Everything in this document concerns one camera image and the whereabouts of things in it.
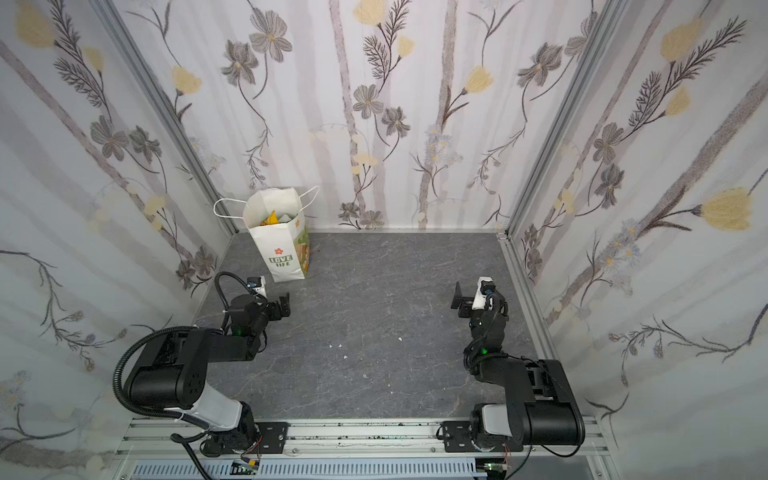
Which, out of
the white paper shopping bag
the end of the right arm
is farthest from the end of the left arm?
the end of the right arm

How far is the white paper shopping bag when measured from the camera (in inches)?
36.2

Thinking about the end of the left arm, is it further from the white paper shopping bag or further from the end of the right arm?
the end of the right arm
